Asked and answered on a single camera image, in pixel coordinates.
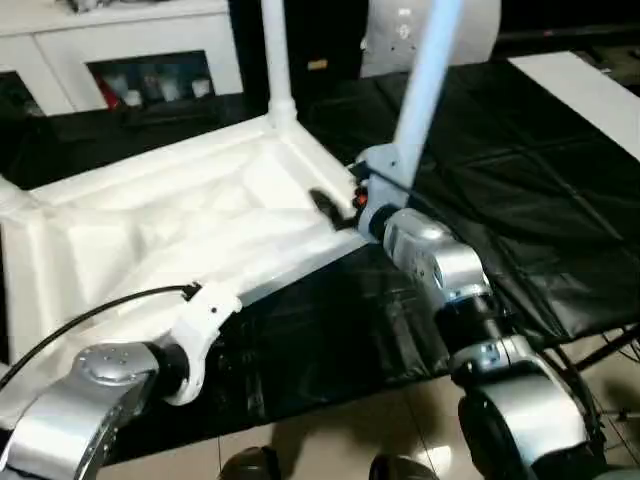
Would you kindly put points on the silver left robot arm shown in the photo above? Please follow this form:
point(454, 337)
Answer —
point(60, 425)

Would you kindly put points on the grey printed cushion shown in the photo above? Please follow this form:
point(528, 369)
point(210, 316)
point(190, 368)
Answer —
point(475, 35)

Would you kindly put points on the white glass-door cabinet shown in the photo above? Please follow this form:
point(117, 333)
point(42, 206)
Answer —
point(125, 30)

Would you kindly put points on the white plastic table leg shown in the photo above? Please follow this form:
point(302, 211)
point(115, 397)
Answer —
point(10, 197)
point(280, 65)
point(430, 75)

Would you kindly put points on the dark left robot foot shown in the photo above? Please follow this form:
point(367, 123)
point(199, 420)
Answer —
point(252, 465)

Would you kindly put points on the small white jar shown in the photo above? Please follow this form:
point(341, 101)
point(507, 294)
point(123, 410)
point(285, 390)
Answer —
point(132, 97)
point(170, 90)
point(200, 87)

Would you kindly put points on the black folding stand frame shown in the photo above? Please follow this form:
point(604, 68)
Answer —
point(610, 347)

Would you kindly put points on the red box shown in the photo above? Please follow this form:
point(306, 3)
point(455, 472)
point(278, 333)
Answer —
point(110, 92)

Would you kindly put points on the small yellow label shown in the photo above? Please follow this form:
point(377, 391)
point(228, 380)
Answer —
point(317, 65)

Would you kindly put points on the white flat board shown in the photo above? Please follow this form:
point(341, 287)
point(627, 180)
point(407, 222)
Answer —
point(585, 95)

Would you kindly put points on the black work mat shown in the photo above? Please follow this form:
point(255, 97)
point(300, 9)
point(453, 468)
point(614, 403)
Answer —
point(500, 175)

